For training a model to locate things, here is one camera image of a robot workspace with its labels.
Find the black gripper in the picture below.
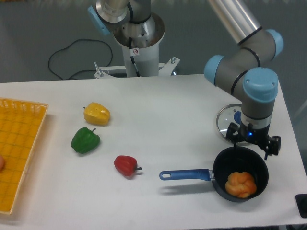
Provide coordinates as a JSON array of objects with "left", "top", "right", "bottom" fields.
[{"left": 225, "top": 121, "right": 281, "bottom": 160}]

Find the orange knotted bread roll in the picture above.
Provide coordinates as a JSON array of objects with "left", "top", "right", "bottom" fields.
[{"left": 225, "top": 172, "right": 257, "bottom": 198}]

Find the silver blue-capped robot arm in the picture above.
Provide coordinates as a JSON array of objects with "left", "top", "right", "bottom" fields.
[{"left": 87, "top": 0, "right": 283, "bottom": 156}]

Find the glass lid with blue knob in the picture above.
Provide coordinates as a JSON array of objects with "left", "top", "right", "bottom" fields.
[{"left": 216, "top": 103, "right": 241, "bottom": 143}]

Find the black device at table corner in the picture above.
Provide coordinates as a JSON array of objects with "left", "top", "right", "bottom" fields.
[{"left": 295, "top": 194, "right": 307, "bottom": 218}]

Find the red bell pepper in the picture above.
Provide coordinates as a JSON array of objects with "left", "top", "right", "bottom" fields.
[{"left": 114, "top": 155, "right": 142, "bottom": 177}]

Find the yellow bell pepper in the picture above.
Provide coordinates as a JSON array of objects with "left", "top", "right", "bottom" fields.
[{"left": 83, "top": 102, "right": 111, "bottom": 126}]

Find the green bell pepper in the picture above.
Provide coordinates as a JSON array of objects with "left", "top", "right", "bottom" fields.
[{"left": 71, "top": 127, "right": 101, "bottom": 154}]

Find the yellow woven basket tray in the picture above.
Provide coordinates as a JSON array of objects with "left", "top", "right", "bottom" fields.
[{"left": 0, "top": 98, "right": 48, "bottom": 215}]

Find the black saucepan with blue handle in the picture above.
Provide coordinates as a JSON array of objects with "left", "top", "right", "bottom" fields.
[{"left": 159, "top": 147, "right": 269, "bottom": 203}]

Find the white metal table frame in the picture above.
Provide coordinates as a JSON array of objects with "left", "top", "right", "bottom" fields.
[{"left": 93, "top": 57, "right": 180, "bottom": 79}]

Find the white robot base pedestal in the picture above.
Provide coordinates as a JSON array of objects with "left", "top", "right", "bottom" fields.
[{"left": 113, "top": 13, "right": 165, "bottom": 77}]

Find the black cable on floor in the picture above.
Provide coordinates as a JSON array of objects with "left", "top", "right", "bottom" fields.
[{"left": 48, "top": 38, "right": 113, "bottom": 81}]

